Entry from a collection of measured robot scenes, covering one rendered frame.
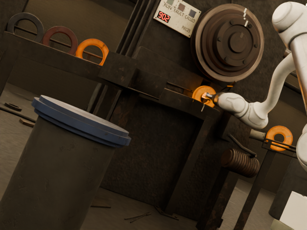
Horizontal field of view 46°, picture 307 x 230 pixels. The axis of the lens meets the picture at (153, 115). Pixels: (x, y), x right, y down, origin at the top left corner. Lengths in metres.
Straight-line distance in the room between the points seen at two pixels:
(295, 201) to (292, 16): 0.68
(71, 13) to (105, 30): 0.80
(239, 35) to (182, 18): 0.37
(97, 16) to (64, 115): 7.33
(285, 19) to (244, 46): 0.76
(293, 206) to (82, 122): 0.79
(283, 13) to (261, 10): 1.10
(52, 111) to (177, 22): 1.44
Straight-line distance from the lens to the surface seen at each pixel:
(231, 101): 1.90
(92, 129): 1.00
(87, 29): 8.22
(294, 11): 1.53
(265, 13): 2.64
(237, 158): 2.21
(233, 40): 2.21
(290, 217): 1.39
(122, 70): 1.71
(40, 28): 2.04
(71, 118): 1.00
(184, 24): 2.33
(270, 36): 2.65
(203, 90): 2.24
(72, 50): 2.03
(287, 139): 2.36
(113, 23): 8.33
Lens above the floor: 0.50
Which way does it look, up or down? 1 degrees up
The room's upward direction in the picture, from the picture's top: 24 degrees clockwise
